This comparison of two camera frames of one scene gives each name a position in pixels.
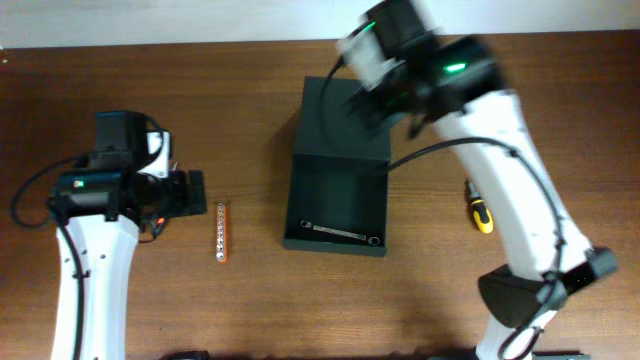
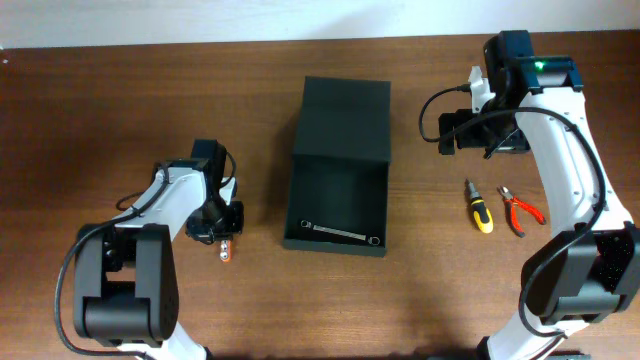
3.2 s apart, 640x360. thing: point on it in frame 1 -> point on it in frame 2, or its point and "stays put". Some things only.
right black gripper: x=370 y=107 -> x=446 y=132
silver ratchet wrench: x=373 y=241 stays put
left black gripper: x=195 y=192 -> x=215 y=232
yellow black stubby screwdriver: x=482 y=214 stays put
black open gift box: x=337 y=192 stays put
